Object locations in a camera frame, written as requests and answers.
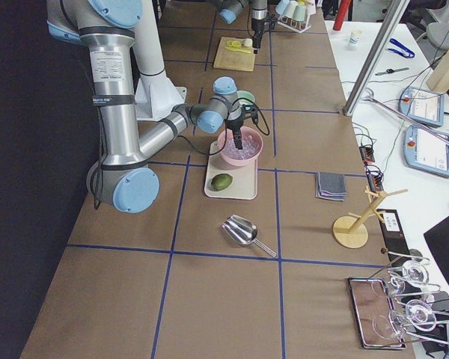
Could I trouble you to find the steel ice scoop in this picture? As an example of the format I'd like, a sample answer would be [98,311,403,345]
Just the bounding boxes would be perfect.
[222,215,277,258]

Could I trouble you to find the clear ice cubes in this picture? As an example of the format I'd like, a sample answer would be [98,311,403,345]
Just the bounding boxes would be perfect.
[223,137,260,160]

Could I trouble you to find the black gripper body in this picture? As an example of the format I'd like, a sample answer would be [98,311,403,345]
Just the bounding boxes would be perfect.
[226,111,244,139]
[251,9,266,39]

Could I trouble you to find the pink bowl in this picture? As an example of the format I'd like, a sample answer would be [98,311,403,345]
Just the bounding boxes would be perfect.
[217,126,263,167]

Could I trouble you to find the glass holder rack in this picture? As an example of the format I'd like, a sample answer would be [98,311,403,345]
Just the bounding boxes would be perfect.
[381,248,449,351]

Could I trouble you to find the blue lanyard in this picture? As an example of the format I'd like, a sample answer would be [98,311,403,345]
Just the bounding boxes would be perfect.
[387,38,415,59]

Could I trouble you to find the yellow plastic knife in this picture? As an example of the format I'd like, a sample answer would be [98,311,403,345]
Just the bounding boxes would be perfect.
[225,40,252,54]

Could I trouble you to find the smart watch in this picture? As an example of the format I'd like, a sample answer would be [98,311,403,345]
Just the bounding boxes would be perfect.
[375,67,409,76]

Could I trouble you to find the green lime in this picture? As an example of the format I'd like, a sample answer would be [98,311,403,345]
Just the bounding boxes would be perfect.
[210,173,233,191]

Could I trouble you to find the metal tray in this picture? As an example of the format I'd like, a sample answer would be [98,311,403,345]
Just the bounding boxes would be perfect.
[347,277,406,351]

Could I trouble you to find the cup rack with cups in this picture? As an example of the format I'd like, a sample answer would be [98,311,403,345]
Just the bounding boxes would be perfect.
[275,0,317,34]

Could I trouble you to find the green bowl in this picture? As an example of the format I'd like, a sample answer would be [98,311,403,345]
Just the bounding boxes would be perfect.
[236,90,255,111]

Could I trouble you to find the near teach pendant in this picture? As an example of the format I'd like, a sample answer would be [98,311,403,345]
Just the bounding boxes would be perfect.
[403,125,449,178]

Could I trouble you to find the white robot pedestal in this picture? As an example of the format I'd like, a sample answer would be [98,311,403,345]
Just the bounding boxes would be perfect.
[113,1,183,121]

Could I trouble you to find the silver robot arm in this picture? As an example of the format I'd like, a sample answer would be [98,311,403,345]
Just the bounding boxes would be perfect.
[47,1,244,213]
[208,0,269,54]

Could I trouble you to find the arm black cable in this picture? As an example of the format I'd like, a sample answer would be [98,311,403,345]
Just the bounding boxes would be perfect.
[93,104,271,210]

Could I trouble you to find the wooden mug tree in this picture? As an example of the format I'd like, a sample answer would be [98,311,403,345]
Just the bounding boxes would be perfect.
[332,185,407,249]

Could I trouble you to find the far teach pendant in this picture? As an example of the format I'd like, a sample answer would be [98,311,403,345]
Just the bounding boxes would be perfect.
[399,87,444,128]

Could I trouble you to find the aluminium frame post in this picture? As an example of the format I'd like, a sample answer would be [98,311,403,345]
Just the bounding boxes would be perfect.
[343,0,409,117]

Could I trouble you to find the beige tray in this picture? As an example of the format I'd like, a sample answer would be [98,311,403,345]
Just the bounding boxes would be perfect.
[204,144,263,200]

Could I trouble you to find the folded grey cloth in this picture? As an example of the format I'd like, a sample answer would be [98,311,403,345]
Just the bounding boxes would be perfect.
[315,171,347,202]

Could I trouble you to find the paper cup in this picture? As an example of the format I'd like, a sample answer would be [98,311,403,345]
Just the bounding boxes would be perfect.
[348,29,362,50]

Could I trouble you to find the white garlic bulb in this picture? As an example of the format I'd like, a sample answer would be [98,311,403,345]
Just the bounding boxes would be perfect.
[242,38,253,48]

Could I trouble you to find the wooden cutting board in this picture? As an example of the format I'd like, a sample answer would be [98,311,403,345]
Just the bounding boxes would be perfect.
[213,37,255,72]

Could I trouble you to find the metal rod tool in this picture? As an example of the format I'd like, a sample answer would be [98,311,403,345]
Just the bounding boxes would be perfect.
[361,96,449,146]

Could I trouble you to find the teach pendant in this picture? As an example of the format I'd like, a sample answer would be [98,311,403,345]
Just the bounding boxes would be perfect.
[399,87,444,128]
[403,125,449,178]

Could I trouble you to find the red cylinder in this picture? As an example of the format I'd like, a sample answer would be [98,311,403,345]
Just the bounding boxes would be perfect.
[332,0,352,31]

